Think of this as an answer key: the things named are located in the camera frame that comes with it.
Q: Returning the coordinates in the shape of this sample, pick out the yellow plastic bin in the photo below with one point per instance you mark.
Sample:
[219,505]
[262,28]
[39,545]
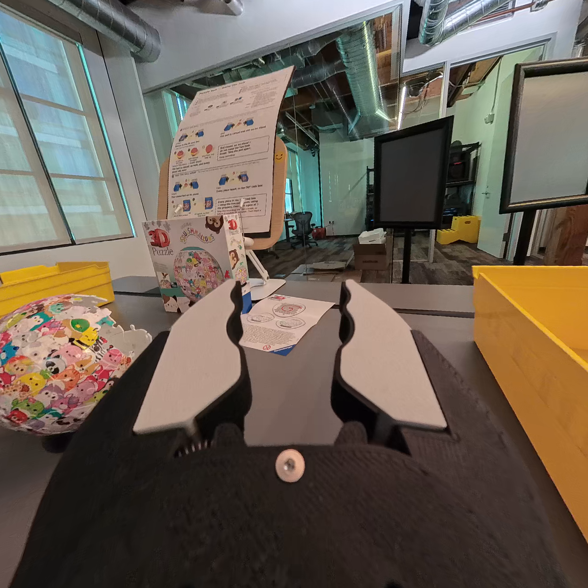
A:
[55,282]
[528,349]

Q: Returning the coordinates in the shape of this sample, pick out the white board stand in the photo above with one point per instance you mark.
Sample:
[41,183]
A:
[266,287]

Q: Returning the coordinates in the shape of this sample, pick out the black framed pale sign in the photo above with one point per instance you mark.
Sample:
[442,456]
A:
[556,138]

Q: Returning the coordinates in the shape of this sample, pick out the folded instruction leaflet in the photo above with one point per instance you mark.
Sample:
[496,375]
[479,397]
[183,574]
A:
[285,326]

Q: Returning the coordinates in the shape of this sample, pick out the black mesh office chair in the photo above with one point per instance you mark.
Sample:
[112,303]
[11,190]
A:
[303,226]

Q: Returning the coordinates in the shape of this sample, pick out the yellow step stool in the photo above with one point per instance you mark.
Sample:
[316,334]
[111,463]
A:
[459,229]

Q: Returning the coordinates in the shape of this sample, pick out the printed instruction sheet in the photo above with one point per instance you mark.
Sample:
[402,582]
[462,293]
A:
[229,138]

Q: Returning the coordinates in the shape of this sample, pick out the large window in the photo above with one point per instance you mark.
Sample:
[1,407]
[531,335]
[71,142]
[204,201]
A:
[46,160]

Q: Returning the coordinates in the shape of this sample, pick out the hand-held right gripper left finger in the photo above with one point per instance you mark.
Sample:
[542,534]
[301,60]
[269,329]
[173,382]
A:
[197,367]

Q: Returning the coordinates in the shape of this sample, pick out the flat cardboard sheet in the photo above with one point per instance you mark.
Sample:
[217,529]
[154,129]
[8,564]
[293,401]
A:
[326,268]

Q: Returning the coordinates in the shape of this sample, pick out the white tray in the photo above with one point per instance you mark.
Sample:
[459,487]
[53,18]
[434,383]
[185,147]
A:
[372,236]

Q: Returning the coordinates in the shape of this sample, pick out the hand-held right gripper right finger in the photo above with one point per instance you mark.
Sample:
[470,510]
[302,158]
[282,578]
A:
[390,372]

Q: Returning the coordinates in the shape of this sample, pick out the black ball stand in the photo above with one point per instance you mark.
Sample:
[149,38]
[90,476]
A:
[59,442]

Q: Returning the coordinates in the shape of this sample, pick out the silver ventilation duct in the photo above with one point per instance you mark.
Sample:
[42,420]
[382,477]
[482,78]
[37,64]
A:
[115,23]
[459,18]
[363,82]

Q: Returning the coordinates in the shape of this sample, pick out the cardboard box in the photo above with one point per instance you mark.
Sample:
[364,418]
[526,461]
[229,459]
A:
[370,257]

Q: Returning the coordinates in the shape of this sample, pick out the wooden display board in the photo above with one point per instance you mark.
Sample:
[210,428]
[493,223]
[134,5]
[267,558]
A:
[278,193]

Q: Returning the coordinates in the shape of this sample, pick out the puzzle box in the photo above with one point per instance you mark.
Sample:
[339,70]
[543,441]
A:
[188,262]

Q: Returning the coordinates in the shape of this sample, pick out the colourful puzzle ball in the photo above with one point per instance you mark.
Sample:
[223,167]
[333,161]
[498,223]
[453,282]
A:
[59,367]

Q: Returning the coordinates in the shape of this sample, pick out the black framed dark sign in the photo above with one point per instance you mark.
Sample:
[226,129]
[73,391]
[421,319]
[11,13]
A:
[411,174]

